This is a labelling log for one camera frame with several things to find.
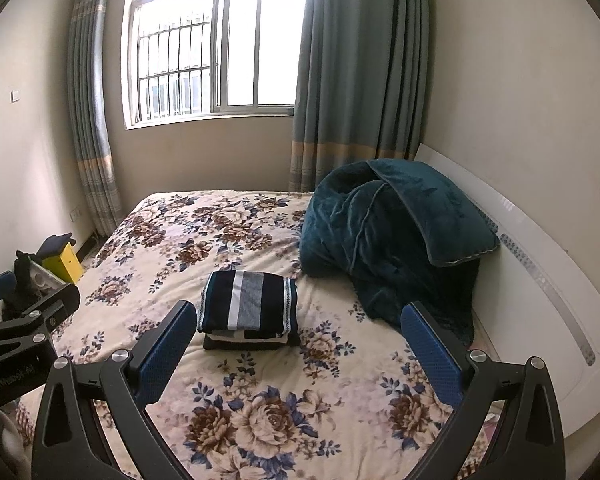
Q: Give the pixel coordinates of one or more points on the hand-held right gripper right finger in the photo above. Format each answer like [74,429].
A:
[435,360]

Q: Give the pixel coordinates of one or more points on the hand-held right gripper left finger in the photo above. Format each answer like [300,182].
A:
[165,355]

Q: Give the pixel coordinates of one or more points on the navy striped sweater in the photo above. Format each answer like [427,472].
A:
[245,300]

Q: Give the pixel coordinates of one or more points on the black cloth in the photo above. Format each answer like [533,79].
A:
[24,275]

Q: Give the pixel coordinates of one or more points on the yellow box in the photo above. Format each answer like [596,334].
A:
[64,264]

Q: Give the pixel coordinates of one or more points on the dark blue cloth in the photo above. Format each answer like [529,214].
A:
[56,243]

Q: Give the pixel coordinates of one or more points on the dark folded garment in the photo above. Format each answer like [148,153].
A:
[252,344]

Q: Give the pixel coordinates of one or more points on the floral bedsheet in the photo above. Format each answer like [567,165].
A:
[280,410]

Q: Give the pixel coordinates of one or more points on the teal plush blanket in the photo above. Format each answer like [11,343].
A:
[360,250]

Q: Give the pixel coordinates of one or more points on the white headboard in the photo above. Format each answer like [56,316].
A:
[540,260]

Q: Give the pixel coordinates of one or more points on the teal plush pillow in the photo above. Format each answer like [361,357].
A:
[440,210]

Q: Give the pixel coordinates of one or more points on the narrow teal curtain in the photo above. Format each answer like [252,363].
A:
[92,110]

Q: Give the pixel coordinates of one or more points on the wide teal curtain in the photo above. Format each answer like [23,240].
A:
[365,70]

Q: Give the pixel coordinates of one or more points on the barred window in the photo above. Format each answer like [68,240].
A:
[220,40]

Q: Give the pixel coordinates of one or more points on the white wall outlet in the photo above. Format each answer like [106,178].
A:
[75,214]

